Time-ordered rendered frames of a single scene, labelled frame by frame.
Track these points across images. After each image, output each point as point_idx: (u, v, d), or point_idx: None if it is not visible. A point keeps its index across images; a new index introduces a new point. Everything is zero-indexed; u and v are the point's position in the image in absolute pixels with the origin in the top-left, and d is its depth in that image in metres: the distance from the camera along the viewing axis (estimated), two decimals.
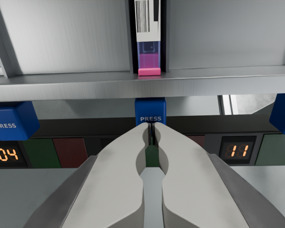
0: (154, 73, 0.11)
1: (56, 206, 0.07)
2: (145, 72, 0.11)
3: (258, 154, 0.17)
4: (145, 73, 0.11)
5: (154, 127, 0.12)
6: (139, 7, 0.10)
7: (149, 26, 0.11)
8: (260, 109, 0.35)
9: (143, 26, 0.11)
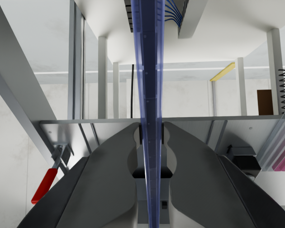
0: None
1: (48, 209, 0.07)
2: None
3: None
4: None
5: (163, 126, 0.12)
6: None
7: None
8: None
9: None
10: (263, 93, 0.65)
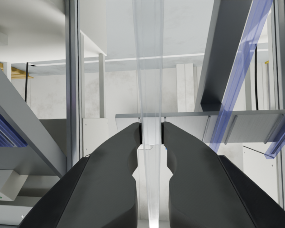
0: None
1: (48, 209, 0.07)
2: None
3: None
4: None
5: (163, 126, 0.12)
6: None
7: None
8: None
9: None
10: None
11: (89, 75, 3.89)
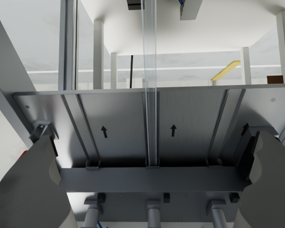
0: None
1: None
2: None
3: None
4: None
5: (258, 135, 0.11)
6: None
7: None
8: None
9: None
10: (274, 79, 0.59)
11: (38, 87, 3.69)
